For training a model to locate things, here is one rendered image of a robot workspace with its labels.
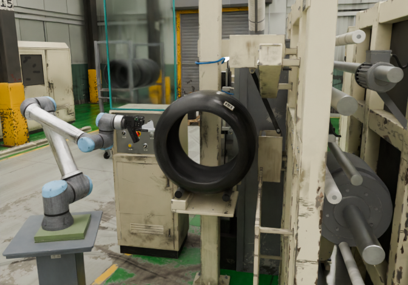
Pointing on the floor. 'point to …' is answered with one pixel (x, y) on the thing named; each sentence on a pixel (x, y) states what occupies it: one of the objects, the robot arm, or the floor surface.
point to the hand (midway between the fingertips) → (155, 130)
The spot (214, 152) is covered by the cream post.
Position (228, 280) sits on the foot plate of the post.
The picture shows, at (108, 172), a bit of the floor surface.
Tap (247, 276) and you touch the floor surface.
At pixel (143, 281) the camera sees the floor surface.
